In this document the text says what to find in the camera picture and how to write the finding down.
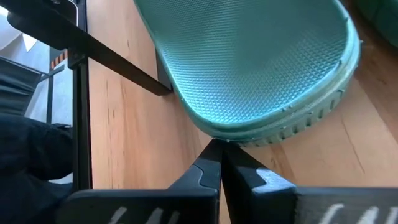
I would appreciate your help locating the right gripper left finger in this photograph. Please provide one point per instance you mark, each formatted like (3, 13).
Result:
(186, 202)

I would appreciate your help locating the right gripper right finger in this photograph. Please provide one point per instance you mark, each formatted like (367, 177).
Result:
(264, 202)

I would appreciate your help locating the green rubber slide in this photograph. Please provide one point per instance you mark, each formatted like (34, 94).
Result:
(385, 18)
(248, 62)

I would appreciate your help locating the wooden shelf with black feet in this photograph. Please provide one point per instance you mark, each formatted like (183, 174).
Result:
(109, 60)

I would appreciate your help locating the black office chair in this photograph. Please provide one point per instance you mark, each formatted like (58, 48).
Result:
(31, 149)

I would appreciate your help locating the orange black striped tape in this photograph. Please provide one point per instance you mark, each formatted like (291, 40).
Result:
(59, 59)

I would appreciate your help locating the black aluminium table frame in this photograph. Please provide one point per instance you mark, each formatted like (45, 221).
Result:
(81, 124)

